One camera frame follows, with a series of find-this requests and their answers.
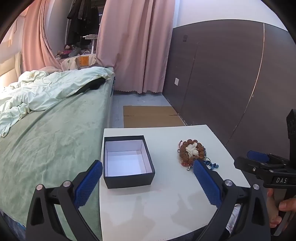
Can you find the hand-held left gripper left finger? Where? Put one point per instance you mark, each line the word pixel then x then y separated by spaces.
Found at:
pixel 89 183

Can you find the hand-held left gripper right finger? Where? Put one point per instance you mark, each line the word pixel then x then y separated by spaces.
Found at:
pixel 207 183

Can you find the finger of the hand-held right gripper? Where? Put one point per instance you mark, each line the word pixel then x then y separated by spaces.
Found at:
pixel 247 165
pixel 256 156

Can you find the black box with white interior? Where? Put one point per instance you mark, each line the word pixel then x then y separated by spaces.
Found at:
pixel 127 160

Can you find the person's right hand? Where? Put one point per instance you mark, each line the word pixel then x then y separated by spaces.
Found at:
pixel 285 205

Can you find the bed with green sheet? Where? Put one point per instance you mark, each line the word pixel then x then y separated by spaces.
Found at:
pixel 46 150

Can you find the flat brown cardboard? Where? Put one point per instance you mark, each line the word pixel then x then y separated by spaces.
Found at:
pixel 150 117

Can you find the black cloth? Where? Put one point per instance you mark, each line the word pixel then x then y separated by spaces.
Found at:
pixel 93 84

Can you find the pale green duvet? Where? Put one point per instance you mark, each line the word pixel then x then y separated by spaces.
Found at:
pixel 41 90

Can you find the pale printed cloth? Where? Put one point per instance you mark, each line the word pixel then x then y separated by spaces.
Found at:
pixel 69 63

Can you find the orange box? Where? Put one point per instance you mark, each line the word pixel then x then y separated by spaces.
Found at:
pixel 82 61

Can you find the pile of plush toys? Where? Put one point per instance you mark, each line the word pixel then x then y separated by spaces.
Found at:
pixel 69 49

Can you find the beige headboard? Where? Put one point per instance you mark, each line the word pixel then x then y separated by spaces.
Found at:
pixel 10 69

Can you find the white rack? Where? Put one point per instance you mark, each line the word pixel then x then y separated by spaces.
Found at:
pixel 92 42

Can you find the wide pink curtain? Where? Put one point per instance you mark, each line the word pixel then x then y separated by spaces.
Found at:
pixel 136 46

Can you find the narrow pink curtain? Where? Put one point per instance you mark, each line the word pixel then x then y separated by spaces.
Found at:
pixel 34 41

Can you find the dark hanging clothes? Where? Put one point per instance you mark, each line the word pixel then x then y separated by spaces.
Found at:
pixel 83 18

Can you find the white wall socket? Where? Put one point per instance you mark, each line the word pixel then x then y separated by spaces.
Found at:
pixel 176 81

